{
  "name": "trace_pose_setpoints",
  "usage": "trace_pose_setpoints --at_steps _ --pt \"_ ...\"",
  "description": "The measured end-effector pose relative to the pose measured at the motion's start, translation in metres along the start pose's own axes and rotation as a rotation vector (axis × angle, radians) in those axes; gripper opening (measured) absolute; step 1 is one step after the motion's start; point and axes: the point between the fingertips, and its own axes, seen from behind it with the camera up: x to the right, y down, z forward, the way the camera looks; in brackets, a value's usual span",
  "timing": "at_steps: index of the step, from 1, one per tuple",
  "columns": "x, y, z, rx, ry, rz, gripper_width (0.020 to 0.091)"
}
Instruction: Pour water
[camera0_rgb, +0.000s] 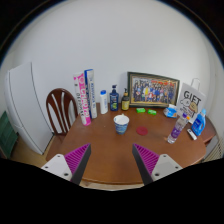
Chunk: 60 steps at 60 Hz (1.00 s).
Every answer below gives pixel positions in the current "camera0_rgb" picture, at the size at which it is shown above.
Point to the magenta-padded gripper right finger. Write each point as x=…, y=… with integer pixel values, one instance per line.
x=146, y=158

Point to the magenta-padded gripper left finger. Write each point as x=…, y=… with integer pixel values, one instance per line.
x=76, y=158

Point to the clear purple-capped water bottle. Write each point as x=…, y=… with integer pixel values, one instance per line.
x=176, y=130

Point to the flat round red coaster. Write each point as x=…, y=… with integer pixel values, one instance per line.
x=142, y=130

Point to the white blue patterned paper cup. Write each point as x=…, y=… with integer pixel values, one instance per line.
x=121, y=126

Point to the small green packet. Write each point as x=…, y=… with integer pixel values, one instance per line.
x=152, y=112
x=140, y=110

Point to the blue tissue pack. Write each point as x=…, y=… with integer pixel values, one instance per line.
x=171, y=112

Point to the pink shuttlecock tube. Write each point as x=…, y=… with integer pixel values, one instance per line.
x=82, y=103

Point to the yellow-labelled dark pump bottle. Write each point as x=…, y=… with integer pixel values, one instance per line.
x=125, y=103

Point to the white blue-capped lotion bottle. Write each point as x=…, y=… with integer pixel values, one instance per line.
x=104, y=104

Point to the blue detergent bottle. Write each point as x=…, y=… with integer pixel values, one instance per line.
x=198, y=125

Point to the brown wooden chair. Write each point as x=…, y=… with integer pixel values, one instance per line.
x=61, y=95

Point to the dark blue pump bottle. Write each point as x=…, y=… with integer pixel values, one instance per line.
x=114, y=101

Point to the white green shuttlecock tube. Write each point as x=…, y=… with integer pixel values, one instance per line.
x=91, y=93

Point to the framed group photo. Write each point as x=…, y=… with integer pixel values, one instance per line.
x=153, y=90

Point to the white paper gift bag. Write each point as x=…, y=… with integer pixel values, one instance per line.
x=191, y=100

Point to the dark green crate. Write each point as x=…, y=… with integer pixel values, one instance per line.
x=6, y=135

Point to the white refrigerator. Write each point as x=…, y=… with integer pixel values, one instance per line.
x=23, y=106

